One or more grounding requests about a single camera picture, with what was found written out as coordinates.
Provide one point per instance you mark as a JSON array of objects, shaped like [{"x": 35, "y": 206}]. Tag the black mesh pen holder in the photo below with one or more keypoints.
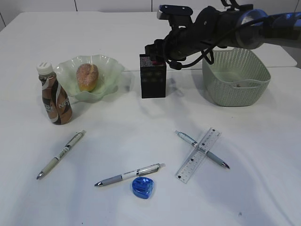
[{"x": 153, "y": 78}]

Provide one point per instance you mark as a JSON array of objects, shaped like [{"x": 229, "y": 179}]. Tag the sugared bread roll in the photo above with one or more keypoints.
[{"x": 87, "y": 77}]

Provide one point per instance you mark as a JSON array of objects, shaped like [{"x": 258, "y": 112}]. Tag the beige pen on left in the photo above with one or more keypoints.
[{"x": 75, "y": 139}]

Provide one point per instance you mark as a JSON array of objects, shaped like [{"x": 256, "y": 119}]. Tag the green plastic woven basket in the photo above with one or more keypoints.
[{"x": 231, "y": 67}]

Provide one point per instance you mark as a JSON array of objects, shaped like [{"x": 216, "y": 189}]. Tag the grey pen under ruler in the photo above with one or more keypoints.
[{"x": 209, "y": 154}]

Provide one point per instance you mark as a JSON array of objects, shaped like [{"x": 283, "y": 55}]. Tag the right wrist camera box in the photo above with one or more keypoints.
[{"x": 177, "y": 16}]

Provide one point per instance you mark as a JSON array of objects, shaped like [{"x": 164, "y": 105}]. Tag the blue pencil sharpener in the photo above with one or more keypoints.
[{"x": 142, "y": 187}]

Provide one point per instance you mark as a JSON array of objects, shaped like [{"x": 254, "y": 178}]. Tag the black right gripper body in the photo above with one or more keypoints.
[{"x": 178, "y": 44}]

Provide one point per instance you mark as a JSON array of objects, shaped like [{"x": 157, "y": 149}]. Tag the clear plastic ruler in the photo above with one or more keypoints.
[{"x": 198, "y": 154}]

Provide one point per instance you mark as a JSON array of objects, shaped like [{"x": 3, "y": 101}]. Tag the brown Nescafe coffee bottle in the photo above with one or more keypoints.
[{"x": 54, "y": 97}]

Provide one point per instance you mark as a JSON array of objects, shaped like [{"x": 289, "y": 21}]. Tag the grey white centre pen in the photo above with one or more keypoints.
[{"x": 135, "y": 173}]

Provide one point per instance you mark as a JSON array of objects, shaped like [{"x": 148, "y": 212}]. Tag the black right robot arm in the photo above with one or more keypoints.
[{"x": 238, "y": 27}]

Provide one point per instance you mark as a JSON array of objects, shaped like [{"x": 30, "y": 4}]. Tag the green wavy glass bowl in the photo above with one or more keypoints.
[{"x": 109, "y": 70}]

